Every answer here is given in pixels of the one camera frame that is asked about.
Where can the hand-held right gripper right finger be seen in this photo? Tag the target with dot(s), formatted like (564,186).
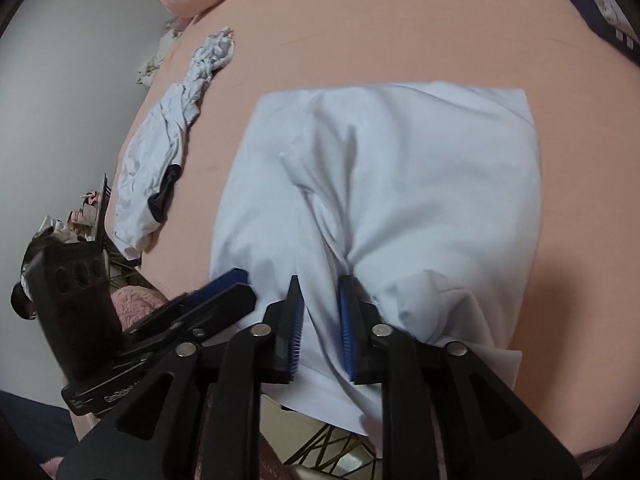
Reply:
(347,340)

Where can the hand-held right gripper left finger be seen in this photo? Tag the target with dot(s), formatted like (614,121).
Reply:
(295,340)

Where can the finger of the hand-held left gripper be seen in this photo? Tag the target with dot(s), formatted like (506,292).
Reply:
(220,282)
(225,315)

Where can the light blue shirt navy collar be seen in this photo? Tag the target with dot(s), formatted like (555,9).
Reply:
(425,185)

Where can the fuzzy rug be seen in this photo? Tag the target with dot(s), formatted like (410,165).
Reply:
(142,305)

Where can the person's dark trouser leg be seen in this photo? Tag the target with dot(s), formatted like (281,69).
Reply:
(30,425)

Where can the crumpled light blue garment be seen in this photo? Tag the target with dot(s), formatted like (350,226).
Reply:
(150,170)

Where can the pale cloth pile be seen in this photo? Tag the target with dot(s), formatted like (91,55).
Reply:
(155,60)

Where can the bed with pink sheet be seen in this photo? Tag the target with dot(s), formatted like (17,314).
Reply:
(400,35)

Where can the pale floral garment navy trim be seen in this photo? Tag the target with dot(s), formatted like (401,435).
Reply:
(610,5)

